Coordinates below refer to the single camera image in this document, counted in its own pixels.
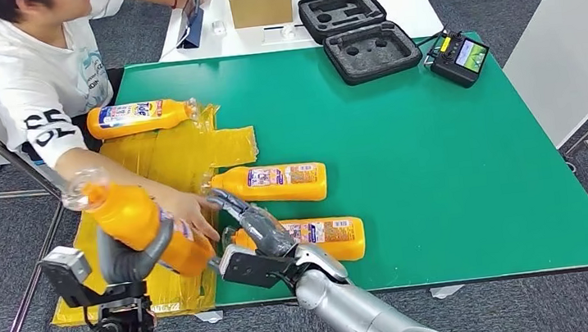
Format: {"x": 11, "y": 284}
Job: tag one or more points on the white paper packet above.
{"x": 280, "y": 36}

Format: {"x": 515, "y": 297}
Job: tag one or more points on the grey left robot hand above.
{"x": 129, "y": 261}

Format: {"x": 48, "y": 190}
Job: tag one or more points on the orange detergent bottle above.
{"x": 335, "y": 245}
{"x": 275, "y": 195}
{"x": 169, "y": 121}
{"x": 124, "y": 215}

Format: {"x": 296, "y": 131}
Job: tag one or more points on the black remote controller with screen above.
{"x": 452, "y": 63}

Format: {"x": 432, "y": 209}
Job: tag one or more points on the person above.
{"x": 39, "y": 77}

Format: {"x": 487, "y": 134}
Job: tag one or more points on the small white case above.
{"x": 218, "y": 28}

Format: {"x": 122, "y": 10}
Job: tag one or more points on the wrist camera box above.
{"x": 67, "y": 265}
{"x": 253, "y": 270}

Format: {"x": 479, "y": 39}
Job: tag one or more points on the green table mat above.
{"x": 436, "y": 171}

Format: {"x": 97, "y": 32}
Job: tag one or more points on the person's right forearm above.
{"x": 125, "y": 174}

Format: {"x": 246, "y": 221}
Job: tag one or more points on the white table foot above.
{"x": 209, "y": 317}
{"x": 446, "y": 290}

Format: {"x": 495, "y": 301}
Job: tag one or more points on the tablet in blue cover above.
{"x": 191, "y": 21}

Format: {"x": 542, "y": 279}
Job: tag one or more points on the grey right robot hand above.
{"x": 265, "y": 233}

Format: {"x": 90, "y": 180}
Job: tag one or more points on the yellow plastic sheet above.
{"x": 183, "y": 154}

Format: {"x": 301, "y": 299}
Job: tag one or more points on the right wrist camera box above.
{"x": 253, "y": 270}

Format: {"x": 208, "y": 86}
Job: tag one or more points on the person's right hand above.
{"x": 192, "y": 208}

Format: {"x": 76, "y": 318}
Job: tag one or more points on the open black foam case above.
{"x": 369, "y": 53}

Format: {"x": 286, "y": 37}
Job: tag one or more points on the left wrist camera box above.
{"x": 67, "y": 265}

